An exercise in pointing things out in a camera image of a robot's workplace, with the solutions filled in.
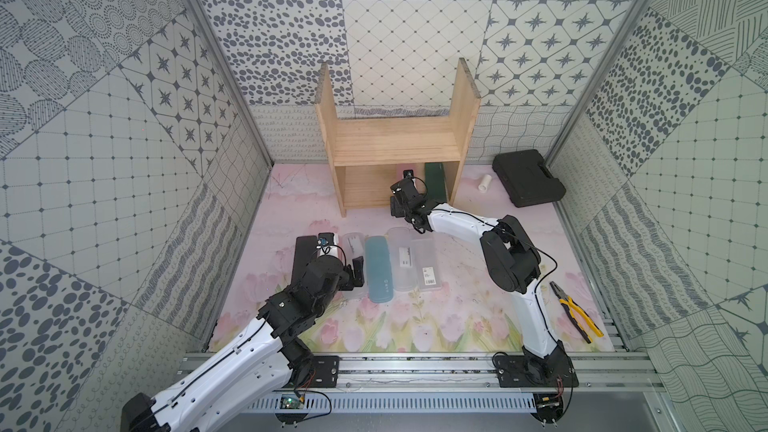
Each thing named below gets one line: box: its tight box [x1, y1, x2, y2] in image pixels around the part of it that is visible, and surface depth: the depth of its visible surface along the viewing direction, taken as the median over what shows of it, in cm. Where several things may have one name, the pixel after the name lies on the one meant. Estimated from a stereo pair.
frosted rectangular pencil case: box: [411, 239, 442, 290], surface depth 93 cm
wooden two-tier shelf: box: [314, 59, 482, 217], surface depth 93 cm
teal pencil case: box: [365, 235, 394, 303], surface depth 93 cm
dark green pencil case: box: [424, 162, 447, 203], surface depth 106 cm
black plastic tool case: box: [492, 149, 566, 208], surface depth 113 cm
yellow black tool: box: [549, 281, 604, 344], surface depth 85 cm
